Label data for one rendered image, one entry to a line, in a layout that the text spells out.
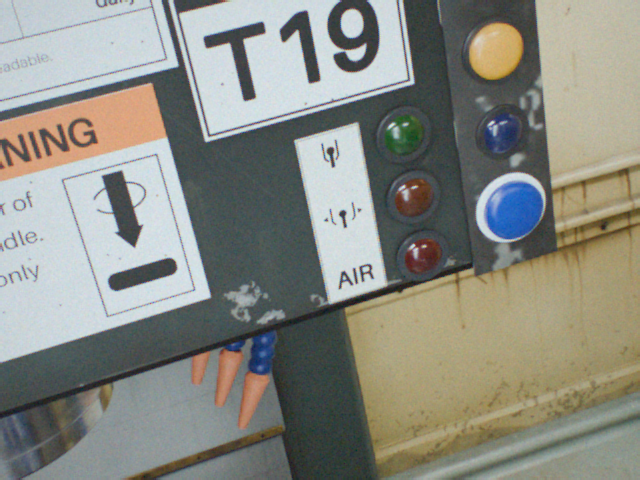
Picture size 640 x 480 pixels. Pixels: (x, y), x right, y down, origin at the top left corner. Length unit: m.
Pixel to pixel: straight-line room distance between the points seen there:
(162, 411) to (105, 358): 0.78
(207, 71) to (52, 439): 0.30
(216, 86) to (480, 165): 0.13
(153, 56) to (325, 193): 0.10
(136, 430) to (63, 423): 0.61
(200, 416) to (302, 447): 0.17
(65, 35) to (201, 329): 0.15
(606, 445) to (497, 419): 0.20
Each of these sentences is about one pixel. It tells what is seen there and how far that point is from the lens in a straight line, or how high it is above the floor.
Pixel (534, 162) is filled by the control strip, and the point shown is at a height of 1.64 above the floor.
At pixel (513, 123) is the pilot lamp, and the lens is 0.50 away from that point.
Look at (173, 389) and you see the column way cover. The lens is 1.27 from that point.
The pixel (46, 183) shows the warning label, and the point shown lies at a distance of 0.46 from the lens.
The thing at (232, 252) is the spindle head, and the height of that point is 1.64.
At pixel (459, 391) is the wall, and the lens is 1.90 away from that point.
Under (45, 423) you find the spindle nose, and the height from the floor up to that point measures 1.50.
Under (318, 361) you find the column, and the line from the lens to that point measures 1.34.
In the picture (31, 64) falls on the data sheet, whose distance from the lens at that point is 0.45.
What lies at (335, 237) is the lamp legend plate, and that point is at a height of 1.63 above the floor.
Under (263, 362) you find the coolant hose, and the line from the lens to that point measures 0.72.
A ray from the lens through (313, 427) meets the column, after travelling 1.39.
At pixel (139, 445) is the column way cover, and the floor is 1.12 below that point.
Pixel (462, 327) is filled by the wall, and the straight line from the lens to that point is 1.84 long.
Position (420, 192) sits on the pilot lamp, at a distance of 0.50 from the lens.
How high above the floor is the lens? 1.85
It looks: 27 degrees down
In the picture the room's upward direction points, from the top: 12 degrees counter-clockwise
